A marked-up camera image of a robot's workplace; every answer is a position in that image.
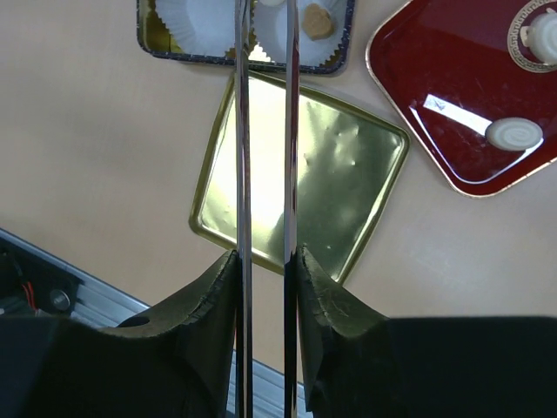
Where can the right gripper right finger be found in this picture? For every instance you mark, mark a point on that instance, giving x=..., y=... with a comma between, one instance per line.
x=358, y=362

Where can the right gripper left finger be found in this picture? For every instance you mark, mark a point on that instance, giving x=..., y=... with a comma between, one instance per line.
x=171, y=360

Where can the gold tin lid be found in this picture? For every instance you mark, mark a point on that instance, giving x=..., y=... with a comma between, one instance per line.
x=348, y=163

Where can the white swirl oval chocolate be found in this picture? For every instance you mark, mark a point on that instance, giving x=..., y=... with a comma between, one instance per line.
x=514, y=134

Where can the metal tongs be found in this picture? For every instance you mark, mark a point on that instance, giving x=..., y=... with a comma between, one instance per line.
x=244, y=385

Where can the white cylinder chocolate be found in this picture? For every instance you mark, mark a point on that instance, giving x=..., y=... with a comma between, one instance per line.
x=540, y=37

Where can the red lacquer tray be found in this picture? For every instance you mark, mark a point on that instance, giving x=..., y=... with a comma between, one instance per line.
x=450, y=69

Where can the white paper cup front-left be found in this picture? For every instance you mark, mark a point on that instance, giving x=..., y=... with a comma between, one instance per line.
x=199, y=27

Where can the white paper cup front-right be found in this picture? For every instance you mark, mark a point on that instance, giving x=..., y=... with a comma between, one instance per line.
x=270, y=27

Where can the aluminium rail frame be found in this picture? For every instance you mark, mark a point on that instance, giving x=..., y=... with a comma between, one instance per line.
x=101, y=305

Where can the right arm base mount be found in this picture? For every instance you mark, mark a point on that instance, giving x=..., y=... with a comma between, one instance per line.
x=31, y=286

